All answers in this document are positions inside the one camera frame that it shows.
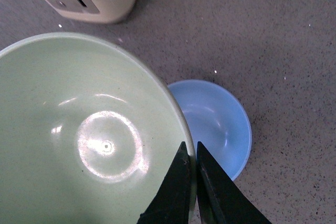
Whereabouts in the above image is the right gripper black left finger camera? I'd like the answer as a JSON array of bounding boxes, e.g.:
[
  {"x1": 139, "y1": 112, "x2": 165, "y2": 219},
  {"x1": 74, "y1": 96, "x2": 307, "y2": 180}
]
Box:
[{"x1": 137, "y1": 142, "x2": 191, "y2": 224}]

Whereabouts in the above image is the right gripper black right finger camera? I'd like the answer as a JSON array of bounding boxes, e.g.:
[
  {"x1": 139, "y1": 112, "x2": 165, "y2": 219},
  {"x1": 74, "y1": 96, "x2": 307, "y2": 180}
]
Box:
[{"x1": 197, "y1": 142, "x2": 270, "y2": 223}]

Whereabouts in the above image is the green plastic bowl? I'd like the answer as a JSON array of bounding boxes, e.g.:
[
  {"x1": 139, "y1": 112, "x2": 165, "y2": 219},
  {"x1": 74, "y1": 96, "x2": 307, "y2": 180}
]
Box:
[{"x1": 1, "y1": 33, "x2": 196, "y2": 223}]

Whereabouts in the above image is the blue plastic bowl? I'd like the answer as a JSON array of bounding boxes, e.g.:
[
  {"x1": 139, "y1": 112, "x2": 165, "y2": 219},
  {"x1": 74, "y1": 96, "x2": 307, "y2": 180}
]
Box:
[{"x1": 168, "y1": 80, "x2": 252, "y2": 180}]

